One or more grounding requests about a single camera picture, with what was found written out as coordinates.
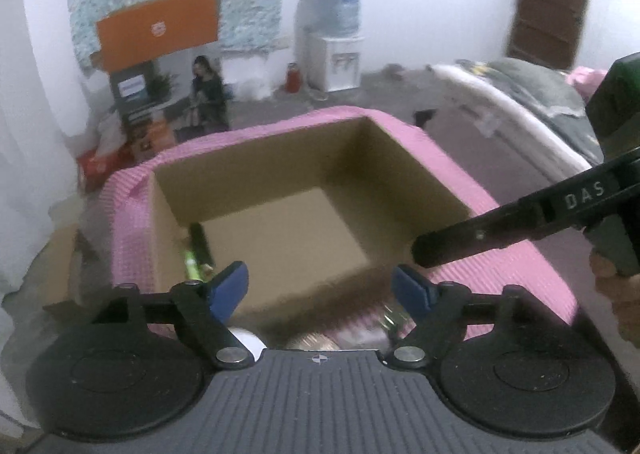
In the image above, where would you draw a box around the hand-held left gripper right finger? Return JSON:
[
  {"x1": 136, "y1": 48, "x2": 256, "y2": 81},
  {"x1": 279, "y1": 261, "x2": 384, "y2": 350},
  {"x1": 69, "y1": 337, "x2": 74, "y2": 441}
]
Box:
[{"x1": 385, "y1": 264, "x2": 546, "y2": 370}]

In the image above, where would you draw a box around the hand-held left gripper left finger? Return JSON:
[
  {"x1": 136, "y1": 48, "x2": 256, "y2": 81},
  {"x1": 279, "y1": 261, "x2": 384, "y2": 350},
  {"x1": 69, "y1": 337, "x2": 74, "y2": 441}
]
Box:
[{"x1": 92, "y1": 261, "x2": 251, "y2": 370}]

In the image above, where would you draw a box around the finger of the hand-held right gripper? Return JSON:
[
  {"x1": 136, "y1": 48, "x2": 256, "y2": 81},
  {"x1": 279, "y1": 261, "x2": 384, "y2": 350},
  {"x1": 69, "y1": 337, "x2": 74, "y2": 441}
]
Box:
[{"x1": 411, "y1": 198, "x2": 549, "y2": 269}]

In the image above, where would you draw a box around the green tube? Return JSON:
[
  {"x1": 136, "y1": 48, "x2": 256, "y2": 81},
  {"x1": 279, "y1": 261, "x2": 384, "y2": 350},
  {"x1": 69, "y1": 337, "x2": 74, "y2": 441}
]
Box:
[{"x1": 181, "y1": 249, "x2": 203, "y2": 281}]

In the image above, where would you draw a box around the white pill bottle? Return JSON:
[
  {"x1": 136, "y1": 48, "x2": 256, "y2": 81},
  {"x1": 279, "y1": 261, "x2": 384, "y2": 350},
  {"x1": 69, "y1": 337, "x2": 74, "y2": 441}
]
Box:
[{"x1": 227, "y1": 328, "x2": 268, "y2": 361}]

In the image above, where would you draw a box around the black tube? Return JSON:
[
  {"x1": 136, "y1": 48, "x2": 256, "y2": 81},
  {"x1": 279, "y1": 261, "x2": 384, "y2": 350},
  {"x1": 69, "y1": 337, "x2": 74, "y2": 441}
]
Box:
[{"x1": 189, "y1": 223, "x2": 216, "y2": 268}]

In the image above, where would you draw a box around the brown cardboard box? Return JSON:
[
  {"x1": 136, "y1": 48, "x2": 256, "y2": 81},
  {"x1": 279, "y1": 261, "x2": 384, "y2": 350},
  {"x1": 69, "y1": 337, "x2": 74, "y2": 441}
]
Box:
[{"x1": 147, "y1": 116, "x2": 476, "y2": 335}]

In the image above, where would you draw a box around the gold lidded jar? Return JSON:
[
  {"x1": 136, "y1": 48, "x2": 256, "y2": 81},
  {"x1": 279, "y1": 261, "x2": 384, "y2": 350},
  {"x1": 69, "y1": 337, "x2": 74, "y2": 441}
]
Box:
[{"x1": 286, "y1": 331, "x2": 342, "y2": 351}]

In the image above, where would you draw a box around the person's right hand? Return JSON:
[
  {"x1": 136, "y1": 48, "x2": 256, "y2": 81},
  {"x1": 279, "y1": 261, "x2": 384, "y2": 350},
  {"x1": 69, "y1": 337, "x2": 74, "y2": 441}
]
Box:
[{"x1": 590, "y1": 249, "x2": 640, "y2": 340}]

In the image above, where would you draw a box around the pink checked cloth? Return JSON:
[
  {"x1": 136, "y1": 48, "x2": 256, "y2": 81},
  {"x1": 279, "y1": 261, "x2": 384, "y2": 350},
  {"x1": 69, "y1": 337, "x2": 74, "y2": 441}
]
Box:
[{"x1": 100, "y1": 105, "x2": 581, "y2": 341}]

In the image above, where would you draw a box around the grey quilt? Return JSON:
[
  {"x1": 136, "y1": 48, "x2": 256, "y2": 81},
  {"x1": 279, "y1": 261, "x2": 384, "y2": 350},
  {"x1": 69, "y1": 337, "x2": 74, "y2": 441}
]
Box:
[{"x1": 487, "y1": 56, "x2": 607, "y2": 165}]

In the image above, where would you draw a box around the mauve mattress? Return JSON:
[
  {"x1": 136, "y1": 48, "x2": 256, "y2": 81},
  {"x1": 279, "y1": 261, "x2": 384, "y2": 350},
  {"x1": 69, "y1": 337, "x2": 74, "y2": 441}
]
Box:
[{"x1": 427, "y1": 99, "x2": 601, "y2": 255}]

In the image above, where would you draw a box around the white blanket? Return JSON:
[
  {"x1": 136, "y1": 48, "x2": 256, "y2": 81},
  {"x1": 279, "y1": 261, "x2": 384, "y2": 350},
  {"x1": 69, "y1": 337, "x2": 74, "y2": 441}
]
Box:
[{"x1": 430, "y1": 61, "x2": 596, "y2": 180}]

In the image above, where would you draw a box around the red snack packet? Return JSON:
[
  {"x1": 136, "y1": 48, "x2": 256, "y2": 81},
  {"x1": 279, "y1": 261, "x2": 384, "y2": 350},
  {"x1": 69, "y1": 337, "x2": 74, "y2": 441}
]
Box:
[{"x1": 75, "y1": 146, "x2": 136, "y2": 186}]

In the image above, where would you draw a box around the white plastic bag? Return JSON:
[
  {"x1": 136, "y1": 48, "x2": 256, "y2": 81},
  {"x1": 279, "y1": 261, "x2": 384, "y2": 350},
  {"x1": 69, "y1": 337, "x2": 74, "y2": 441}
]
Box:
[{"x1": 94, "y1": 113, "x2": 127, "y2": 156}]

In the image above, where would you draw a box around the white water dispenser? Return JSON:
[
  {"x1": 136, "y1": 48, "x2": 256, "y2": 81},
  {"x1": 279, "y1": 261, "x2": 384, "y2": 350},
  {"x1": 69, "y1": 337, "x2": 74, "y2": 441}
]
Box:
[{"x1": 305, "y1": 31, "x2": 367, "y2": 93}]

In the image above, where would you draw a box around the white curtain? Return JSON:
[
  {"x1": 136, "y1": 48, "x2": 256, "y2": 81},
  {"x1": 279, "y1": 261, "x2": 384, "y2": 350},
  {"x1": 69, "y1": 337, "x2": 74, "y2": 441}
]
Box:
[{"x1": 0, "y1": 0, "x2": 88, "y2": 290}]

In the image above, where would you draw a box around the orange printed carton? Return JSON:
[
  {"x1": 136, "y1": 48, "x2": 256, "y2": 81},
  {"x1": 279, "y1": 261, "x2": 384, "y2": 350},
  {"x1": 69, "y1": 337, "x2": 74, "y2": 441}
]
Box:
[{"x1": 95, "y1": 0, "x2": 232, "y2": 145}]

